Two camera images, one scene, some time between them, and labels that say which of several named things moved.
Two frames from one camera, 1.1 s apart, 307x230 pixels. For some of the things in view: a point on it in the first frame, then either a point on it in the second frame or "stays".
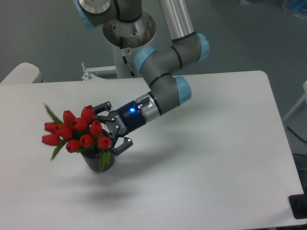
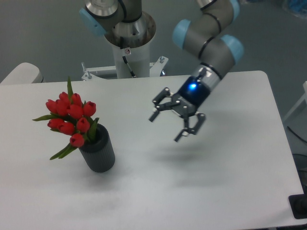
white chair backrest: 25,73 stays
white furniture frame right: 304,97 stays
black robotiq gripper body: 120,122 → 191,97
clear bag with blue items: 297,7 stays
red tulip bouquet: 77,133 → 69,115
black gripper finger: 98,109 → 164,93
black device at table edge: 298,204 stays
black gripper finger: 127,143 → 192,130
